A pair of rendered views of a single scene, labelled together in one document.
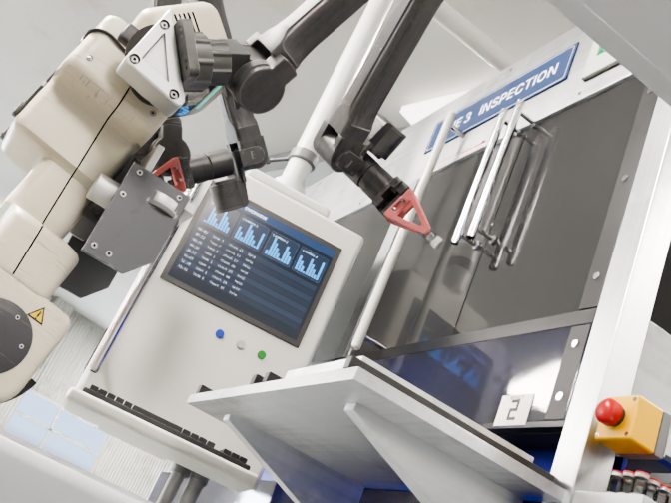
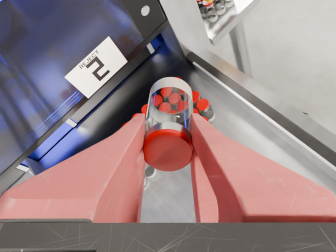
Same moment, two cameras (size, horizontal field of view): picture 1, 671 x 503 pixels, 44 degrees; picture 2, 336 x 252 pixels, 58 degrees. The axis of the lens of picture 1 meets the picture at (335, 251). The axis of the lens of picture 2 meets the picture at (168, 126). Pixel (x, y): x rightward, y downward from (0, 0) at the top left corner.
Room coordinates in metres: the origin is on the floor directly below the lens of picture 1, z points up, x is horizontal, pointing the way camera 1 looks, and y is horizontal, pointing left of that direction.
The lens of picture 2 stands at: (1.28, -0.07, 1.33)
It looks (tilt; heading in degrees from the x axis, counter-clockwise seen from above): 58 degrees down; 284
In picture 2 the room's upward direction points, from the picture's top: 39 degrees counter-clockwise
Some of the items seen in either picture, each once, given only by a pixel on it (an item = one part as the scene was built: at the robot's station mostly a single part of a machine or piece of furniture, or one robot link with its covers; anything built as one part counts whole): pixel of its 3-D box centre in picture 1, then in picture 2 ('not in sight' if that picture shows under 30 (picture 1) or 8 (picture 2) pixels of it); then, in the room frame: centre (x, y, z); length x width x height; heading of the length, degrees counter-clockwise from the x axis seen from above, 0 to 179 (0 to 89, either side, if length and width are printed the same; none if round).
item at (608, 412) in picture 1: (611, 413); not in sight; (1.16, -0.48, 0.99); 0.04 x 0.04 x 0.04; 21
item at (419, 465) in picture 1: (424, 492); not in sight; (1.26, -0.27, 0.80); 0.34 x 0.03 x 0.13; 111
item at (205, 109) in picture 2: not in sight; (170, 144); (1.36, -0.30, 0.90); 0.18 x 0.02 x 0.05; 20
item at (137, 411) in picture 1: (165, 430); not in sight; (1.91, 0.18, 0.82); 0.40 x 0.14 x 0.02; 100
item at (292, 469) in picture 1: (284, 481); not in sight; (1.73, -0.10, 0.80); 0.34 x 0.03 x 0.13; 111
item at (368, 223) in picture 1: (334, 283); not in sight; (2.41, -0.04, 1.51); 0.49 x 0.01 x 0.59; 21
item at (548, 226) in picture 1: (558, 204); not in sight; (1.48, -0.39, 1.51); 0.43 x 0.01 x 0.59; 21
